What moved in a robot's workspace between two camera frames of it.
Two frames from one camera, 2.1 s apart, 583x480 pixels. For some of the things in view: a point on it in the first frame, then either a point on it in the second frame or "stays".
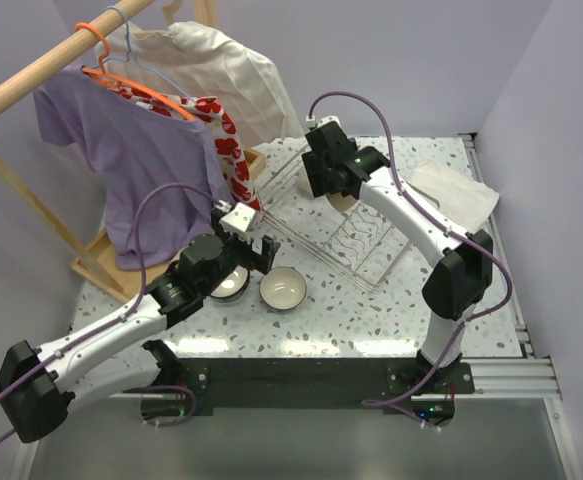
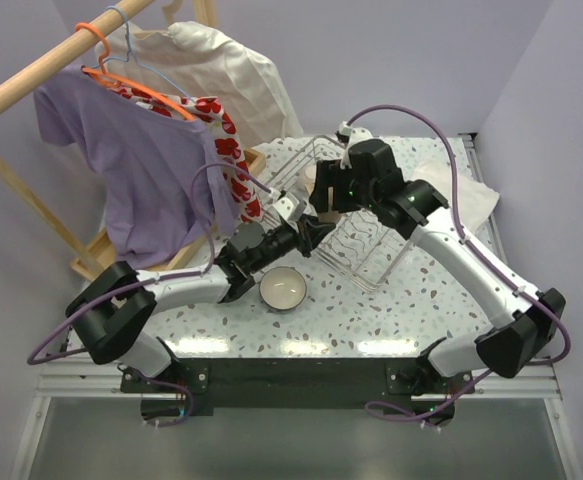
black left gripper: x=253 y=251 → x=300 y=236
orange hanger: x=111 y=80 stays
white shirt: x=191 y=61 stays
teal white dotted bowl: x=282 y=287 stays
